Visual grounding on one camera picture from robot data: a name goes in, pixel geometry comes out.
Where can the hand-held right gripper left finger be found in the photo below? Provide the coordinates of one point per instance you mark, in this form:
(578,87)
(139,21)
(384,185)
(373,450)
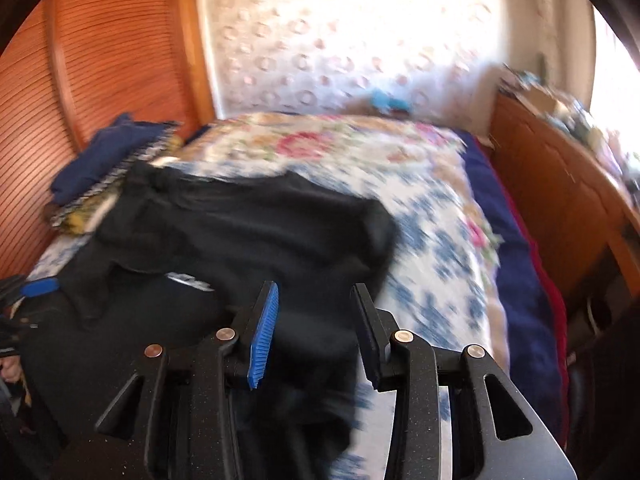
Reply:
(262,336)

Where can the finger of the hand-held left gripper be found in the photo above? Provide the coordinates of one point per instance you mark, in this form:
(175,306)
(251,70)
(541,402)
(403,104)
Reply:
(41,288)

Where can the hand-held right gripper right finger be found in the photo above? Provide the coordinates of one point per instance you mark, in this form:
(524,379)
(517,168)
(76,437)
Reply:
(369,342)

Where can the black garment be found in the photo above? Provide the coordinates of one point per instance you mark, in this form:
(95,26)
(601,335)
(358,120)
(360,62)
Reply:
(240,230)

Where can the folded patterned cloth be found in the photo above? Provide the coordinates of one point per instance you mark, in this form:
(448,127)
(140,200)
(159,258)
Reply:
(82,215)

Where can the folded navy cloth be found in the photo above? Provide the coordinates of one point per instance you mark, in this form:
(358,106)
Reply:
(102,157)

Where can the floral bedspread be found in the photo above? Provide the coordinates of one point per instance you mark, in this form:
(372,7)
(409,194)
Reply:
(430,210)

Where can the navy blanket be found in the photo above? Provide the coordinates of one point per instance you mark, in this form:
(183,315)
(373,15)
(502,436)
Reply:
(520,280)

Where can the red blanket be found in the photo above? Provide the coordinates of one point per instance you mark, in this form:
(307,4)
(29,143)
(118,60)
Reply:
(552,300)

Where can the blue toy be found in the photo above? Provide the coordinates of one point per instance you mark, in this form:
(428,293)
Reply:
(389,101)

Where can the wooden desk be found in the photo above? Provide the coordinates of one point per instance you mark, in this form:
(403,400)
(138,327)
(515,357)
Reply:
(550,175)

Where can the wooden headboard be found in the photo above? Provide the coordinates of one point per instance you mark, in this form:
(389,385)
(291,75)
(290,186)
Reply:
(100,45)

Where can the clutter on desk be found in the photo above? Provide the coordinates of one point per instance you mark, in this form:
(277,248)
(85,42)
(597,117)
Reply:
(565,105)

